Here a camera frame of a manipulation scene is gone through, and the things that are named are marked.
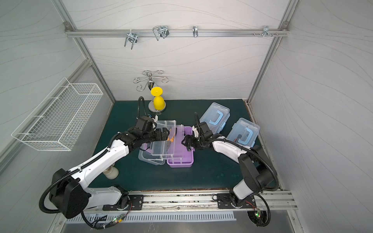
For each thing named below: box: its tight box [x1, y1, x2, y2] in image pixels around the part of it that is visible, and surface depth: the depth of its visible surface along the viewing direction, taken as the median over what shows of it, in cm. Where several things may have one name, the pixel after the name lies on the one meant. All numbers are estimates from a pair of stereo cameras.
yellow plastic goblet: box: [150, 86, 165, 111], surface depth 93 cm
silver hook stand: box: [133, 69, 170, 115], surface depth 97 cm
